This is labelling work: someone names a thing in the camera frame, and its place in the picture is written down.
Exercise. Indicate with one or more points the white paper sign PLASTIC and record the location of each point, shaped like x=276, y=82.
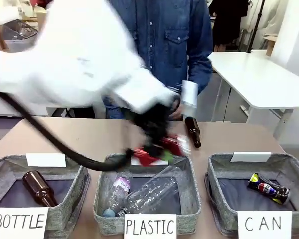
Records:
x=150, y=226

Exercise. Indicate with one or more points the brown glass bottle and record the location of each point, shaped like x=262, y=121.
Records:
x=38, y=186
x=193, y=132

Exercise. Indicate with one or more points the large white table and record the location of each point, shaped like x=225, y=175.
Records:
x=251, y=77

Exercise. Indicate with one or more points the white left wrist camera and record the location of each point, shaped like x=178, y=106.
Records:
x=189, y=97

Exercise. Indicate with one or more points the person in black clothes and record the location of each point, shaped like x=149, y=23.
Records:
x=226, y=22

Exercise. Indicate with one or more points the person in denim shirt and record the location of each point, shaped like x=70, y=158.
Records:
x=169, y=37

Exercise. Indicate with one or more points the large clear plastic bottle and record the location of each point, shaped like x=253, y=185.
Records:
x=154, y=191

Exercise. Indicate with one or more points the clear plastic bin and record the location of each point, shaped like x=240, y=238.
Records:
x=17, y=37

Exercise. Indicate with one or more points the white paper sign BOTTLE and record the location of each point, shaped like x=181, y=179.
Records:
x=18, y=222

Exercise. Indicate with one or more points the clear bottle with purple label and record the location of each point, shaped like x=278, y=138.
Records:
x=118, y=189

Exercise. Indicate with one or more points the black tripod pole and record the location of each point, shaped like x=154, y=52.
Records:
x=254, y=25

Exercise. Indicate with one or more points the grey fabric basket plastic sign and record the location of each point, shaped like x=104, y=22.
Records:
x=194, y=189

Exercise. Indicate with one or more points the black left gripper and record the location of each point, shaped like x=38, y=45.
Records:
x=154, y=124

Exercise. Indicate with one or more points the white paper sign CAN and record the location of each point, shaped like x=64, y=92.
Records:
x=263, y=224

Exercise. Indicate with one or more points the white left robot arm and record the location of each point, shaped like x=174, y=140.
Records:
x=77, y=54

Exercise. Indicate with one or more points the red soda can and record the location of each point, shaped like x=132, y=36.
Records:
x=174, y=147

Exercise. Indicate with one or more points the grey fabric basket bottle sign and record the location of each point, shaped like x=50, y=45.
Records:
x=74, y=179

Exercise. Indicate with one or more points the black dented soda can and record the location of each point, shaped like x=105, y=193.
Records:
x=269, y=188

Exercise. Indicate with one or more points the person in white coat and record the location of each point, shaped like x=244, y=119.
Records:
x=271, y=17

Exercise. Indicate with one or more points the leaning cardboard sheet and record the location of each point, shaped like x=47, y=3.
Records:
x=270, y=46

